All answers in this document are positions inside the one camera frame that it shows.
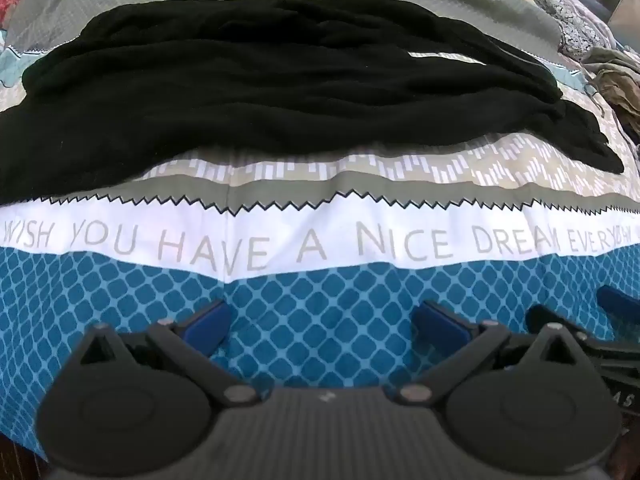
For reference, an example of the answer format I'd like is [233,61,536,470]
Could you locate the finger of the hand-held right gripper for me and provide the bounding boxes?
[527,304,617,364]
[597,284,640,319]

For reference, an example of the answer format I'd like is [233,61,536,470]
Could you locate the beige box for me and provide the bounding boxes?
[606,0,640,47]

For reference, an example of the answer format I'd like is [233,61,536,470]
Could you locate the grey floral cloth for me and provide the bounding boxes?
[487,0,618,63]

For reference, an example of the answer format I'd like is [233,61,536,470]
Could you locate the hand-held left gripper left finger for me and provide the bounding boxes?
[75,299,258,408]

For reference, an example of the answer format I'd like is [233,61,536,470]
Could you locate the black pants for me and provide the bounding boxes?
[0,0,626,206]

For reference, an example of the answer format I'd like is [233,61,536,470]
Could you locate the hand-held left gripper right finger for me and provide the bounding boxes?
[400,300,583,406]

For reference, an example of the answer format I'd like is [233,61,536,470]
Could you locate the olive green garment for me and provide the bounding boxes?
[581,47,640,128]

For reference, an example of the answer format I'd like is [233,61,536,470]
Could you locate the patterned bed sheet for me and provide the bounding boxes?
[0,0,640,461]

